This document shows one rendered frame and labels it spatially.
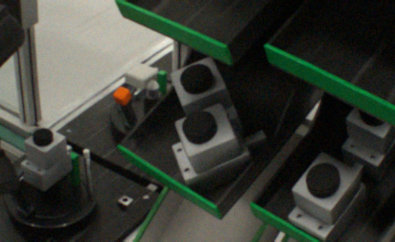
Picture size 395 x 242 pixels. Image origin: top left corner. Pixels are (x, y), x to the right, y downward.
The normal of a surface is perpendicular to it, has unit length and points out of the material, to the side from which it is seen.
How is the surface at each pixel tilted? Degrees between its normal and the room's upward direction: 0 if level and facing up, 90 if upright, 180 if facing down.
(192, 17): 25
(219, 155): 103
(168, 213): 90
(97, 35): 0
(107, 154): 0
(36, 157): 90
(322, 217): 115
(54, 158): 90
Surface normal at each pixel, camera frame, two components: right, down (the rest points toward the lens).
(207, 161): 0.29, 0.71
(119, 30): 0.04, -0.83
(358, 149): -0.26, -0.59
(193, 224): -0.46, -0.31
